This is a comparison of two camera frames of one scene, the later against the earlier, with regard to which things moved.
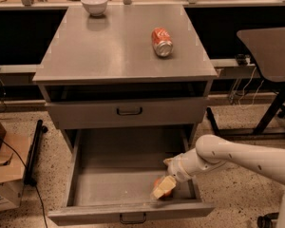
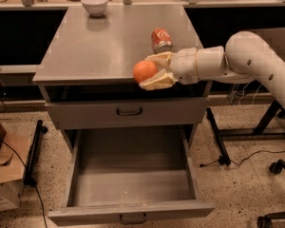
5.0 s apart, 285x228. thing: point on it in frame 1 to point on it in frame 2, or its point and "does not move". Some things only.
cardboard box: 9,160 does not move
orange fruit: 168,194 to 143,69
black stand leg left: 33,154 does not move
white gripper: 175,168 to 184,66
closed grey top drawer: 127,112 does not move
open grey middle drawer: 113,174 does not move
